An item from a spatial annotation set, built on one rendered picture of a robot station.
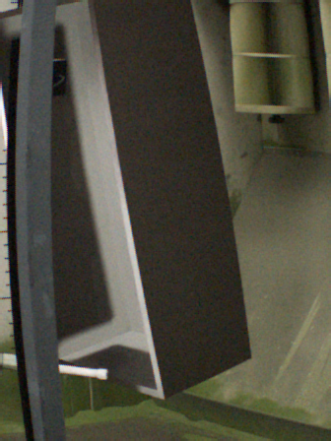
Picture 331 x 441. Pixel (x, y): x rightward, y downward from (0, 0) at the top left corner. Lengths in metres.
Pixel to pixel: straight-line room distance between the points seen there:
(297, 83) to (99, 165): 0.96
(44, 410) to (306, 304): 2.29
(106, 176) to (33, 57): 1.81
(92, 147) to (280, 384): 1.11
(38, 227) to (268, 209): 2.71
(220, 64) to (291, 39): 0.49
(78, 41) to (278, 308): 1.33
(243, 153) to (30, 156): 2.87
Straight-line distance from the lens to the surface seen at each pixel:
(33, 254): 1.86
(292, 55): 4.21
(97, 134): 3.61
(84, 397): 4.33
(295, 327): 4.07
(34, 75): 1.85
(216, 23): 4.59
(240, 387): 4.12
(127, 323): 3.77
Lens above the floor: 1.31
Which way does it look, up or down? 6 degrees down
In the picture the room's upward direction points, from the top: 1 degrees counter-clockwise
